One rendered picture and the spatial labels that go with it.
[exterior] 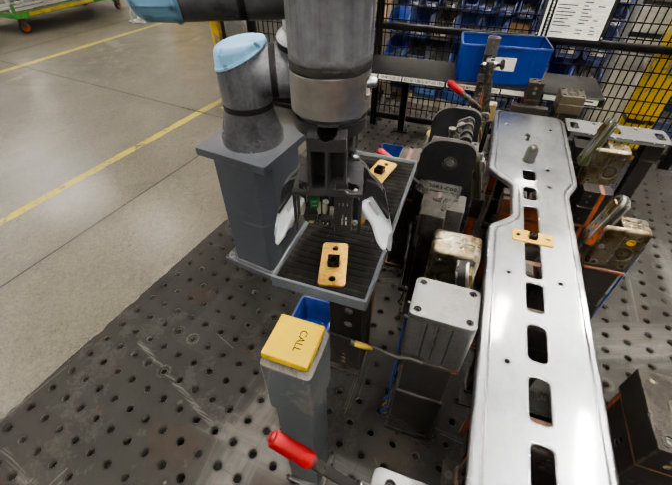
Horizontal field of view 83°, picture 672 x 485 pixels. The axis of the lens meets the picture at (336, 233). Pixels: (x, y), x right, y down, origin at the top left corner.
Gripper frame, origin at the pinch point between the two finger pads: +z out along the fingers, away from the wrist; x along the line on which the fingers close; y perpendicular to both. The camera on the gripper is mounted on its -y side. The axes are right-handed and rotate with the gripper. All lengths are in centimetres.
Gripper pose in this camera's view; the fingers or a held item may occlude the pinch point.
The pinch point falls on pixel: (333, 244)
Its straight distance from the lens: 52.0
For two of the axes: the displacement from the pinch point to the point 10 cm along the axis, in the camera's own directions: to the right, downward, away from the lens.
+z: 0.0, 7.4, 6.7
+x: 10.0, 0.5, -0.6
